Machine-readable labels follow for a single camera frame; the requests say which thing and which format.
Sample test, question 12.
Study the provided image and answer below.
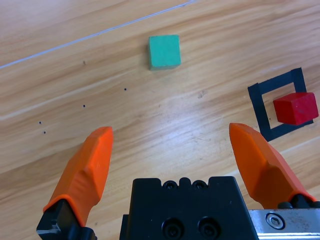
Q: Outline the green wooden cube block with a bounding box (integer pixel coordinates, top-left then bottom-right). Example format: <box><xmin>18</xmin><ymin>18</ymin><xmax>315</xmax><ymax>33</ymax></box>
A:
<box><xmin>148</xmin><ymin>34</ymin><xmax>182</xmax><ymax>72</ymax></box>

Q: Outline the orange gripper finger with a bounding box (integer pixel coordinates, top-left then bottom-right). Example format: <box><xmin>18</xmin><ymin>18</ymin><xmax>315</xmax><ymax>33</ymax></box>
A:
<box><xmin>229</xmin><ymin>122</ymin><xmax>317</xmax><ymax>210</ymax></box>
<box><xmin>36</xmin><ymin>126</ymin><xmax>114</xmax><ymax>240</ymax></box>

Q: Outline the black tape square outline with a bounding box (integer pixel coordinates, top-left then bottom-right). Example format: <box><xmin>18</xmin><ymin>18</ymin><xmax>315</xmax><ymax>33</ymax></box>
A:
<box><xmin>247</xmin><ymin>67</ymin><xmax>315</xmax><ymax>142</ymax></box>

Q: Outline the red wooden cube block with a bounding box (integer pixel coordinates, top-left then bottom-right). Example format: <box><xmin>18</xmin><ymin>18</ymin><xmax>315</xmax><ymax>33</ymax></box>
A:
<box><xmin>272</xmin><ymin>91</ymin><xmax>319</xmax><ymax>126</ymax></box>

